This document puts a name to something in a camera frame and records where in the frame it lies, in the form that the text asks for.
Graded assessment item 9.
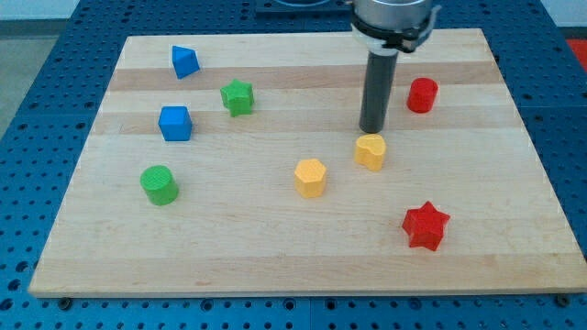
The blue cube block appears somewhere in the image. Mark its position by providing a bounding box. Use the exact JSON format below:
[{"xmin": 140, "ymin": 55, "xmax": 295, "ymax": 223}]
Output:
[{"xmin": 158, "ymin": 105, "xmax": 193, "ymax": 141}]

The green cylinder block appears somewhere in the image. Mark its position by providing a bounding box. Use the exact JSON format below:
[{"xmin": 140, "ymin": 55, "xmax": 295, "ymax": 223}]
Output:
[{"xmin": 139, "ymin": 165, "xmax": 179, "ymax": 206}]

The red cylinder block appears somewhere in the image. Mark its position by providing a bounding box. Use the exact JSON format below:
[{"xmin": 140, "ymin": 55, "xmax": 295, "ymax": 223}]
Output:
[{"xmin": 406, "ymin": 77, "xmax": 438, "ymax": 114}]

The yellow heart block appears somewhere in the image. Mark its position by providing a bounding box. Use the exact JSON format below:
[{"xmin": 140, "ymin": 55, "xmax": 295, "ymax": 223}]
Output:
[{"xmin": 354, "ymin": 134, "xmax": 386, "ymax": 171}]

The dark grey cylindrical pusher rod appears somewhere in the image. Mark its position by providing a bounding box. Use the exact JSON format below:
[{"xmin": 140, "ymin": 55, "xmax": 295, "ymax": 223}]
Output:
[{"xmin": 359, "ymin": 52, "xmax": 398, "ymax": 134}]

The yellow hexagon block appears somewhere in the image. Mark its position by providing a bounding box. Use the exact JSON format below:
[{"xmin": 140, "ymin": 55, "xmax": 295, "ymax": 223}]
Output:
[{"xmin": 294, "ymin": 159, "xmax": 327, "ymax": 198}]

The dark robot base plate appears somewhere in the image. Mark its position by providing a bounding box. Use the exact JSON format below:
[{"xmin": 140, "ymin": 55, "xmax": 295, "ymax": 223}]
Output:
[{"xmin": 255, "ymin": 0, "xmax": 351, "ymax": 14}]

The blue triangle block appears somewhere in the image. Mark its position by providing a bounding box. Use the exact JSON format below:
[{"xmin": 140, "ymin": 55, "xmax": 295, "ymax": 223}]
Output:
[{"xmin": 172, "ymin": 46, "xmax": 200, "ymax": 80}]

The red star block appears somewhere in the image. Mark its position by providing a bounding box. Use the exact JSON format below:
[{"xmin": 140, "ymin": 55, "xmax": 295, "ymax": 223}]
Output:
[{"xmin": 402, "ymin": 201, "xmax": 450, "ymax": 251}]

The light wooden board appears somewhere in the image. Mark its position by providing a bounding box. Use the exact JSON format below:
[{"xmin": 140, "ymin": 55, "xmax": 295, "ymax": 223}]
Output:
[{"xmin": 28, "ymin": 29, "xmax": 586, "ymax": 298}]

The green star block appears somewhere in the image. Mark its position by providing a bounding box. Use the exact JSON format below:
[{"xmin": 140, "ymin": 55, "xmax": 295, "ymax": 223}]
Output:
[{"xmin": 220, "ymin": 79, "xmax": 254, "ymax": 117}]

